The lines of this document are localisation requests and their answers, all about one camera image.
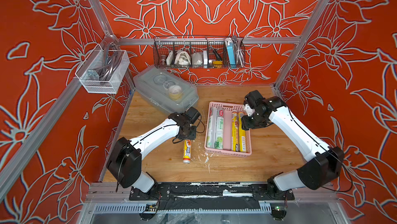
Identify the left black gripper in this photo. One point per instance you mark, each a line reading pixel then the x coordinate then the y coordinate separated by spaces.
pixel 193 136

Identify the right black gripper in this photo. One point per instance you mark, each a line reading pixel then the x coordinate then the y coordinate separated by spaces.
pixel 245 123

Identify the yellow wrap roll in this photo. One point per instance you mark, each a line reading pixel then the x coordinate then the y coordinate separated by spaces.
pixel 187 152
pixel 235 134
pixel 242 134

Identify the green wrap roll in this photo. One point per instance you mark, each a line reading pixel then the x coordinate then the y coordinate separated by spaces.
pixel 211 127
pixel 219 129

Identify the pink plastic basket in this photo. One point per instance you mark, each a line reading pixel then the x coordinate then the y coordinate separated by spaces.
pixel 227 135

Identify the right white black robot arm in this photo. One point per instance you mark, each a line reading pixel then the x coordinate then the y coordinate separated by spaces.
pixel 323 163

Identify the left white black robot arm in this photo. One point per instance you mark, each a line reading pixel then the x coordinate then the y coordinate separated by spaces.
pixel 125 160

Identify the tape roll on box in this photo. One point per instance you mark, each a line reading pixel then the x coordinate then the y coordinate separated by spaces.
pixel 175 92

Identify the clear plastic storage box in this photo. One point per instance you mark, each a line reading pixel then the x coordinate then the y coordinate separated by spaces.
pixel 153 84

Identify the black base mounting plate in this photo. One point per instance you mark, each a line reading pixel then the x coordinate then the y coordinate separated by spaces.
pixel 193 190

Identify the white cloth in wire basket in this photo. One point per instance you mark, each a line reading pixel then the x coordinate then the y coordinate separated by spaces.
pixel 182 58

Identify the black wire wall basket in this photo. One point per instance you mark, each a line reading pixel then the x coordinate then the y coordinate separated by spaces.
pixel 205 52

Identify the blue box in wire basket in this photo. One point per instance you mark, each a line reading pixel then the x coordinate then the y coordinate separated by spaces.
pixel 229 44

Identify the clear wall bin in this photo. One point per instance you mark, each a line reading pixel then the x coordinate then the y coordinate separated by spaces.
pixel 103 71

